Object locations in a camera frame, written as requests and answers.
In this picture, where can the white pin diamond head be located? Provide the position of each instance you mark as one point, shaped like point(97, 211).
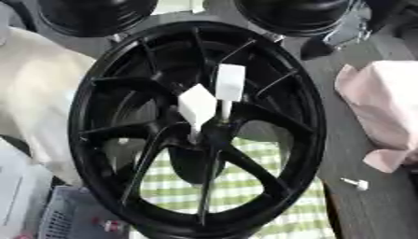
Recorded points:
point(197, 105)

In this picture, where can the white pin rectangular head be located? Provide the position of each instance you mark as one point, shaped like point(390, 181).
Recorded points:
point(230, 81)

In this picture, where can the black spoked wheel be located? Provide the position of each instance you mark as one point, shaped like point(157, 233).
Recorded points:
point(283, 133)

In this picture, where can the small white loose pin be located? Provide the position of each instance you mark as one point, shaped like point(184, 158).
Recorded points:
point(358, 183)

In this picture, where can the black round tire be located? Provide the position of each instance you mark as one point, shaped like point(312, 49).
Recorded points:
point(296, 15)
point(92, 15)

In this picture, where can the grey perforated box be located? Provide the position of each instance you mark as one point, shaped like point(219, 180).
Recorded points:
point(71, 214)

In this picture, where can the person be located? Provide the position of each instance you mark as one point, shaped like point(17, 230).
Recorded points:
point(38, 102)

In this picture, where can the pink cloth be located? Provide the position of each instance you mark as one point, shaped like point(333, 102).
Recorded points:
point(381, 105)

